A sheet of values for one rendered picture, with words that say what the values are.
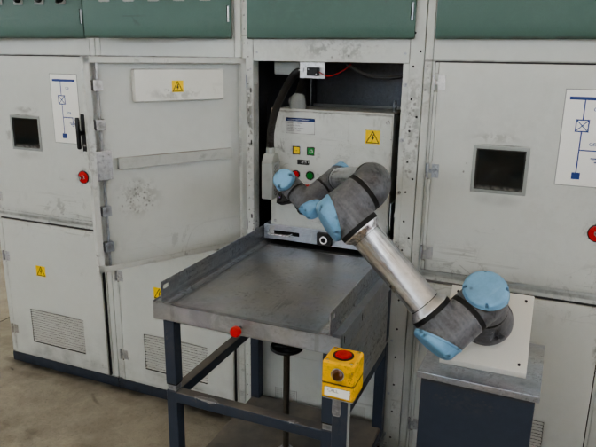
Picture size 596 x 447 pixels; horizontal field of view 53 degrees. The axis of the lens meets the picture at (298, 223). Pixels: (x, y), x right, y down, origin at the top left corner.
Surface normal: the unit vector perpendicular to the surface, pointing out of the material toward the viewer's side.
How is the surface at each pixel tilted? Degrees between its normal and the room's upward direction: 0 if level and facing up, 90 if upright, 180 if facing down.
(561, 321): 90
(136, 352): 90
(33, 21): 90
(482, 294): 39
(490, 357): 45
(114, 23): 90
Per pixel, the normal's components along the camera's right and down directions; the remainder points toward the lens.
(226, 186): 0.61, 0.22
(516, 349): -0.25, -0.51
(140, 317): -0.39, 0.24
